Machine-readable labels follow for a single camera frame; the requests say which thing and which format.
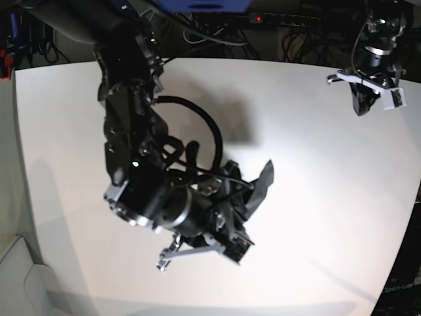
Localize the red black object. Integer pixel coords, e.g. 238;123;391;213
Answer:
0;48;14;81

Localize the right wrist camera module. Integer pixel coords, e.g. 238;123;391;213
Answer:
222;236;255;264

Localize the blue box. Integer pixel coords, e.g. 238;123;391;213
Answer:
159;0;251;13

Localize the dark grey t-shirt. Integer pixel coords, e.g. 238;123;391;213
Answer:
231;160;274;221

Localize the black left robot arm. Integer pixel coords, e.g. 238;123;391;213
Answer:
326;1;414;117

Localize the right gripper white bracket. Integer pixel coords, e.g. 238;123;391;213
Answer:
156;161;256;273

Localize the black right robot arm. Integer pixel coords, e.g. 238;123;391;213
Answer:
19;1;255;271

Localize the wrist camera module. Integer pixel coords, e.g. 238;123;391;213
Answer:
222;236;255;264
382;87;407;110

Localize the black power strip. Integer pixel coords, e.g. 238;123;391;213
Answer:
248;13;322;27

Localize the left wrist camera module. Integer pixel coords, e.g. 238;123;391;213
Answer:
382;87;407;110

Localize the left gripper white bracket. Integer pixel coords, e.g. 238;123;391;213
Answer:
326;64;407;115

